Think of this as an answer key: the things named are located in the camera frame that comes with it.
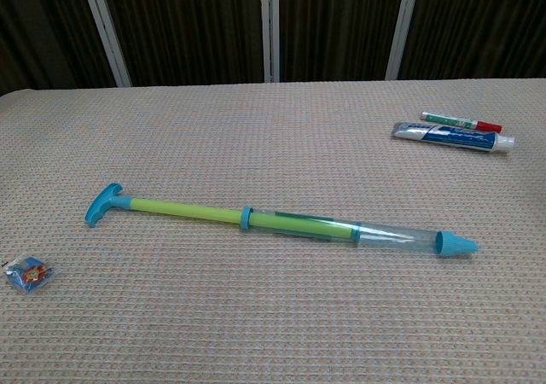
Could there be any beige woven tablecloth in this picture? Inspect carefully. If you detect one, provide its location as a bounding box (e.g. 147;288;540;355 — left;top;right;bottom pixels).
0;77;546;384

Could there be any small blue candy packet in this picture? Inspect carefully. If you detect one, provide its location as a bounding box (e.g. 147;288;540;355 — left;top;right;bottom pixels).
2;253;57;296

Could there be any blue white toothpaste tube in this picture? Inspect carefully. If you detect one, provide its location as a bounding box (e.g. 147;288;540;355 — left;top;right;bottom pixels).
391;120;516;154

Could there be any white partition frame post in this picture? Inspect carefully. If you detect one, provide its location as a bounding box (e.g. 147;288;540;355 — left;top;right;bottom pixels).
258;0;282;84
78;0;134;88
384;0;424;81

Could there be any dark folding screen panel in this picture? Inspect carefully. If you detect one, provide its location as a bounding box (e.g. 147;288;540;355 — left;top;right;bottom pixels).
96;0;266;88
0;0;117;97
276;0;404;83
398;0;546;81

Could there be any green stick with blue band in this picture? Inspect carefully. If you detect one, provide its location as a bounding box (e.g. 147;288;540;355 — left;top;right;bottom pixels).
84;182;360;242

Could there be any white marker pen red cap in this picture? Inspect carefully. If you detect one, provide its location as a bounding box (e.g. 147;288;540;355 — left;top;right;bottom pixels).
420;110;503;135

